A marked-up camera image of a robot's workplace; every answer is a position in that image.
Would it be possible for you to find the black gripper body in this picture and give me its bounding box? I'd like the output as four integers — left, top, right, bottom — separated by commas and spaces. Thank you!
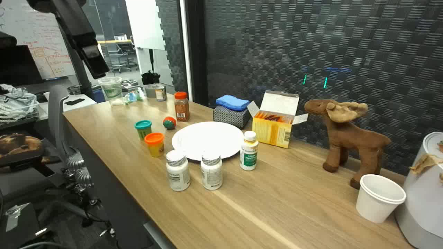
28, 0, 100, 50

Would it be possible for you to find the green tub teal lid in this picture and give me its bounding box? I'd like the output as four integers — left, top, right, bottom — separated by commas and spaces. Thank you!
135, 119, 154, 141

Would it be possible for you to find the spice jar orange lid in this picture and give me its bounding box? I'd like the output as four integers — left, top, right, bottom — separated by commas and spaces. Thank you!
173, 90, 191, 123

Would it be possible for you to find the yellow tub orange lid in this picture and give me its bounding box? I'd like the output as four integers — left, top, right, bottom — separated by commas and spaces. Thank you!
143, 131, 166, 159

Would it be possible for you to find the white pill bottle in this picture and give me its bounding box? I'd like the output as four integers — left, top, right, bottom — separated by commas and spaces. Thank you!
165, 149, 191, 192
200, 151, 225, 191

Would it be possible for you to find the yellowish green-label pill bottle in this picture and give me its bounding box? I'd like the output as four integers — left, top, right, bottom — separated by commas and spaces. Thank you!
238, 130, 261, 171

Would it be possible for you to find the white paper plate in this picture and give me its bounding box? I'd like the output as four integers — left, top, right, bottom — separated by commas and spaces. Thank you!
171, 120, 245, 163

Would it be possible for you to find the dark metal pole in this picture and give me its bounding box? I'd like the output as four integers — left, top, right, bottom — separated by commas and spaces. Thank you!
49, 0, 93, 95

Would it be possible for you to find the clear plastic container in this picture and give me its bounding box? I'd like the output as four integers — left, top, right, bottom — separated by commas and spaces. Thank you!
97, 74, 125, 103

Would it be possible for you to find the blue box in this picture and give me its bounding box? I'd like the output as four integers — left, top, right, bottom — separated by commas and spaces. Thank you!
89, 86, 108, 103

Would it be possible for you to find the black remote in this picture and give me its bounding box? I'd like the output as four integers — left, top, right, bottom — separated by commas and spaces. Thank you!
64, 95, 88, 106

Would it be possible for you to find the clear plastic wrapper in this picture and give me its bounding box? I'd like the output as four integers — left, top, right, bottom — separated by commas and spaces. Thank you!
122, 87, 146, 106

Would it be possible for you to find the white board panel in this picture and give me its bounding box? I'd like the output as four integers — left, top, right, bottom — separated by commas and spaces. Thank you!
124, 0, 166, 51

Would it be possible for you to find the metal tin can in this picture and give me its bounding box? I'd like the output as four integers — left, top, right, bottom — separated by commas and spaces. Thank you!
144, 81, 168, 102

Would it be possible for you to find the grey clothes pile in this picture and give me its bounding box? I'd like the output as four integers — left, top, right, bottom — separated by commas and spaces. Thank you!
0, 83, 42, 127

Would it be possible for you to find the brown patterned cushion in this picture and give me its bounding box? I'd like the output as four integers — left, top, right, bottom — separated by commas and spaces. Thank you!
0, 131, 46, 167

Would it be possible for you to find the grey mesh block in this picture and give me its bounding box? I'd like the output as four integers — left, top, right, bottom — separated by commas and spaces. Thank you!
212, 103, 254, 130

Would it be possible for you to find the open yellow cardboard box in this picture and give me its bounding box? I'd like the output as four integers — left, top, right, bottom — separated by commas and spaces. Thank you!
247, 90, 310, 149

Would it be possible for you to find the brown moose plush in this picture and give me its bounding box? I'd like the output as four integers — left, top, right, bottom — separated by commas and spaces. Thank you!
304, 97, 394, 191

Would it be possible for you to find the white paper cup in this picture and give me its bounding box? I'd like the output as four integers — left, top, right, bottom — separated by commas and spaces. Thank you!
355, 173, 409, 224

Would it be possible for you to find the white cylindrical appliance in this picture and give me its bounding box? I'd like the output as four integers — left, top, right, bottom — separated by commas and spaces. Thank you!
395, 130, 443, 249

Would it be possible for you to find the white window frame strip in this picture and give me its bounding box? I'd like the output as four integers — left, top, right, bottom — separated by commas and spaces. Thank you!
179, 0, 194, 102

